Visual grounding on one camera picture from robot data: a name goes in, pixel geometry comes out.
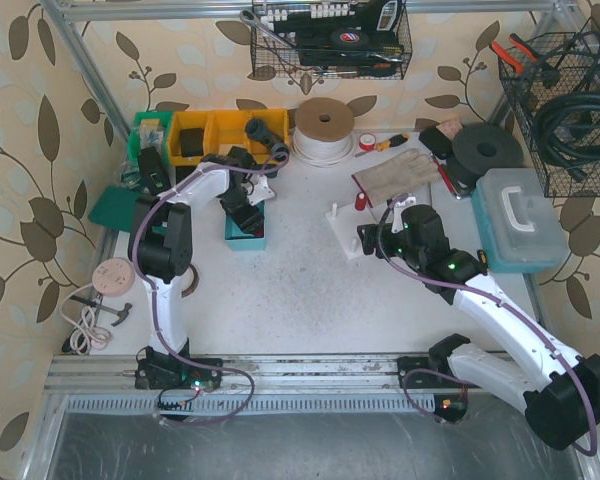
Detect right wire basket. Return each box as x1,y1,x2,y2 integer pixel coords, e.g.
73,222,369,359
489,30,600,198

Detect silver wrench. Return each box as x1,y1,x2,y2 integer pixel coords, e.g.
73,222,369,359
239,10,296,50

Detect black green meter device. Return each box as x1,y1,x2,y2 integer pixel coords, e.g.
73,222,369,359
138,147,172,196

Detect beige work glove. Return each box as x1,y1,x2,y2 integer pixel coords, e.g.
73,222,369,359
352,148,441,207

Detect black tape roll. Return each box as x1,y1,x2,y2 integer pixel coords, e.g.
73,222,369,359
329,28,370,51

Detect wire basket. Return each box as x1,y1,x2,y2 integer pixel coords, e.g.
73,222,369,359
240,1,412,86
489,30,600,198

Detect top wire basket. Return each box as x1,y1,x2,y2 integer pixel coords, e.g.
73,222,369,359
240,1,412,86

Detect brown tape roll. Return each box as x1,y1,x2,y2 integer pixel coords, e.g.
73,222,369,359
181,264,199,298

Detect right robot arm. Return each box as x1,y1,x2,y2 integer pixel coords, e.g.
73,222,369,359
357,198,600,457

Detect blue clear toolbox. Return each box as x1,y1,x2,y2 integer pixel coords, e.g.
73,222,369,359
471,168,569,273

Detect dark grey pipe fitting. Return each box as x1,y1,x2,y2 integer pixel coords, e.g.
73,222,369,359
245,118,290,162

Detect white peg base plate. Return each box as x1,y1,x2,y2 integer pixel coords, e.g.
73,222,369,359
325,202,377,260

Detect white cable spool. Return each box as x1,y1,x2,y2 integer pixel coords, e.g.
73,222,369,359
292,97,354,168

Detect red spring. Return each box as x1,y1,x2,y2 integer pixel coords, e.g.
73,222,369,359
354,192,367,211

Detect orange handled pliers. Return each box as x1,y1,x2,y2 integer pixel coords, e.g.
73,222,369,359
489,32,541,74

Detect red white tape roll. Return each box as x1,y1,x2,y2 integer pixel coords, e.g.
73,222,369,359
358,133,376,151

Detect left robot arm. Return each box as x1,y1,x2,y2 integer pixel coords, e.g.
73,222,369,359
128,147,266,362

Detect blue plastic tray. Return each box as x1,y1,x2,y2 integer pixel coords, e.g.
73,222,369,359
224,214,266,252

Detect green storage bin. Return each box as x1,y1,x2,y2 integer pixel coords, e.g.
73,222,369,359
127,111,173,167

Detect yellow storage bin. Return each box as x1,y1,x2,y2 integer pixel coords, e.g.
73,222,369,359
167,109,291,167

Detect black rectangular block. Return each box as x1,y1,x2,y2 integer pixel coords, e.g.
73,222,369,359
175,166,196,184

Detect black disc spool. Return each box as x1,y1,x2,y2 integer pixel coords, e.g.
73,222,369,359
446,123,524,188

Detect small hammer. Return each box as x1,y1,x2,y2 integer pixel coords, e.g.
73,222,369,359
70,295,133,327

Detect coiled black hose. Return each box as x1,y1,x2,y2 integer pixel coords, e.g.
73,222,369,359
534,87,600,169

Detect small yellow black screwdriver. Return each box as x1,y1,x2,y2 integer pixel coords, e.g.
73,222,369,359
477,249,488,266

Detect black box in bin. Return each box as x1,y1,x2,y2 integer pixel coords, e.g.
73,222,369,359
179,128,204,157

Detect green cutting mat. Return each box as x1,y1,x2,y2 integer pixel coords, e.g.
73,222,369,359
88,185,141,233

